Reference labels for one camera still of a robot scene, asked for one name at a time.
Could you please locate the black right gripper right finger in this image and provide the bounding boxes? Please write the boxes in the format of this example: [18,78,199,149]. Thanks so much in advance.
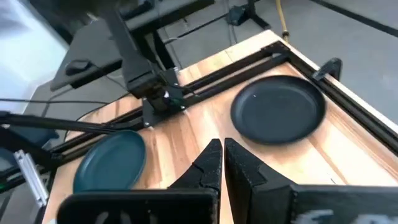
[223,138,398,224]

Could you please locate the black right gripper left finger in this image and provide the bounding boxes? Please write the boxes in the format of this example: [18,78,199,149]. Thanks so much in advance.
[57,138,223,224]

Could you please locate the teal round plate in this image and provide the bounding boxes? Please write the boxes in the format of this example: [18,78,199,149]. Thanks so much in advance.
[73,129,147,194]

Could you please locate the dark grey round plate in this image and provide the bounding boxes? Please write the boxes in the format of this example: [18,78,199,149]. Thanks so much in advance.
[229,74,327,146]

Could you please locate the black table clamp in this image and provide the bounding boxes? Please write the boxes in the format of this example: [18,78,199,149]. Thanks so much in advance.
[312,57,343,82]

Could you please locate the black computer mouse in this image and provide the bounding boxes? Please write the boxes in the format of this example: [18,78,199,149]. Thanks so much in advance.
[64,60,94,77]

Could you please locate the grey desk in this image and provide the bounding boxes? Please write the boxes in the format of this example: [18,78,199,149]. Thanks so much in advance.
[49,0,216,93]

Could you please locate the black stand foot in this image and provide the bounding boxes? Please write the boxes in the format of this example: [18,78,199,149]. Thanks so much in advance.
[226,0,272,31]

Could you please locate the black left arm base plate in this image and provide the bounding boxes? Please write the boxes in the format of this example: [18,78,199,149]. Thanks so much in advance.
[141,68,188,128]

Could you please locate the silver aluminium bracket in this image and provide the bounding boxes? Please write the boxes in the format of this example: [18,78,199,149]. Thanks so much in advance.
[12,149,50,208]

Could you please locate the black metal table frame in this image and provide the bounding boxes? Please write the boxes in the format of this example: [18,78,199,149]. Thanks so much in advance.
[0,40,398,195]

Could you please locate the thin black cable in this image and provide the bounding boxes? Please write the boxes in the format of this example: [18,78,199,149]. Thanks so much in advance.
[0,98,110,106]

